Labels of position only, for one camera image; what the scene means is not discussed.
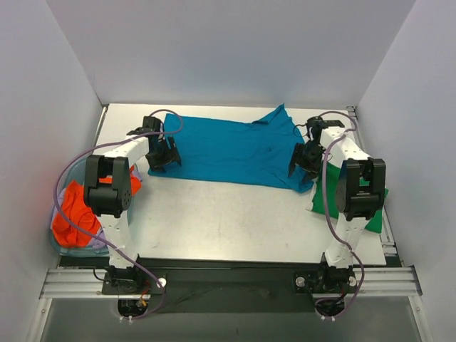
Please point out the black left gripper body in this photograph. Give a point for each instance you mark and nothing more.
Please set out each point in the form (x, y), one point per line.
(162, 157)

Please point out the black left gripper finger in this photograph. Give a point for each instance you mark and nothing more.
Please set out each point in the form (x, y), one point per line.
(156, 167)
(174, 153)

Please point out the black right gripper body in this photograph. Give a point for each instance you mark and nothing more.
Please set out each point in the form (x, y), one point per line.
(303, 161)

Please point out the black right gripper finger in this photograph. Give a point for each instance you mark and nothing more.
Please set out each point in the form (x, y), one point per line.
(310, 176)
(294, 159)

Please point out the teal blue t shirt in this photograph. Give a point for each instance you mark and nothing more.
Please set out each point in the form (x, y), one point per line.
(256, 153)

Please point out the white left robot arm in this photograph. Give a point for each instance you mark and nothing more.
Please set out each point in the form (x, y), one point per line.
(108, 192)

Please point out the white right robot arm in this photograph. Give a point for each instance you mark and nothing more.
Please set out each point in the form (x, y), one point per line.
(359, 195)

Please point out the green folded t shirt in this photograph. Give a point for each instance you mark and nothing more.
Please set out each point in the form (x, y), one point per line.
(332, 175)

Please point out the clear blue plastic bin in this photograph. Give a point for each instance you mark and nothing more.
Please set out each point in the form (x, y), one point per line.
(65, 238)

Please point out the orange t shirt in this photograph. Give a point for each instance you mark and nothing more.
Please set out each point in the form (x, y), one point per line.
(76, 217)

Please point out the lavender t shirt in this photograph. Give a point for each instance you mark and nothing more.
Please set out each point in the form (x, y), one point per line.
(98, 240)

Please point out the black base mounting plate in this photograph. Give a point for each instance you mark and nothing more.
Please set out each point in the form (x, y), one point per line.
(229, 287)

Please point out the aluminium frame rail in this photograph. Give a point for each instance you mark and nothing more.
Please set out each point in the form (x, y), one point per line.
(218, 238)

